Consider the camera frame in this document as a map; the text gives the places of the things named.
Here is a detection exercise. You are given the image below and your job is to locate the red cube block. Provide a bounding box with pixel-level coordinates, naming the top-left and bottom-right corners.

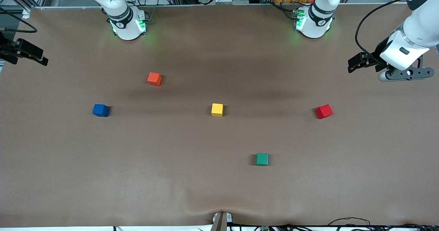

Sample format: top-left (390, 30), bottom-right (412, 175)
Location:
top-left (316, 104), bottom-right (333, 120)

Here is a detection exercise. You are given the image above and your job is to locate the blue cube block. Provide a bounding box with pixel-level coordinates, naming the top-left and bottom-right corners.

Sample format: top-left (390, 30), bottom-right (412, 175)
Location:
top-left (92, 104), bottom-right (110, 118)

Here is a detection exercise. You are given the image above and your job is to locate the orange cube block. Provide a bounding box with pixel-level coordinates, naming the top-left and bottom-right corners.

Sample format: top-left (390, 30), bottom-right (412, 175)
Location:
top-left (147, 72), bottom-right (162, 87)

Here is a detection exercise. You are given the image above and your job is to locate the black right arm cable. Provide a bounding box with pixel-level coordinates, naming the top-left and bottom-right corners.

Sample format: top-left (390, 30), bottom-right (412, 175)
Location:
top-left (0, 7), bottom-right (37, 33)

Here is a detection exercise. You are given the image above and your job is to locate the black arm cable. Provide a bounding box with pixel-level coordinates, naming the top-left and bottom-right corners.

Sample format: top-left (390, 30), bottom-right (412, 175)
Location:
top-left (355, 0), bottom-right (408, 57)
top-left (0, 7), bottom-right (37, 33)

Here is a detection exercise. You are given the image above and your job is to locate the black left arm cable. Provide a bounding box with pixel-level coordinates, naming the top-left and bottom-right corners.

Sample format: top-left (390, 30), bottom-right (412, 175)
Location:
top-left (355, 0), bottom-right (408, 57)

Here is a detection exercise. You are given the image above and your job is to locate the black cable bundle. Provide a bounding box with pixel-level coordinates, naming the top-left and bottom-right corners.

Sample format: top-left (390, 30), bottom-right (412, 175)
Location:
top-left (230, 217), bottom-right (439, 231)

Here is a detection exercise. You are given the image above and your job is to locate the brown camera mount post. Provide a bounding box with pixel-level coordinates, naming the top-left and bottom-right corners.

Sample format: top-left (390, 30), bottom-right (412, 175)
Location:
top-left (210, 211), bottom-right (234, 231)

